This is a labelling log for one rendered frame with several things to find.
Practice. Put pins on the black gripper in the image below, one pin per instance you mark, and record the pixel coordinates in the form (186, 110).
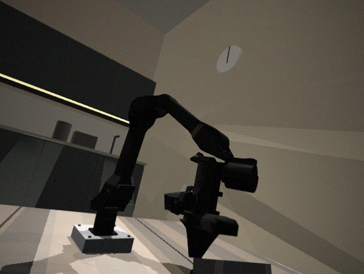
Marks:
(203, 227)

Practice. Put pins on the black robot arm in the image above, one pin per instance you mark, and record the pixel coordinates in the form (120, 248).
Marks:
(235, 173)

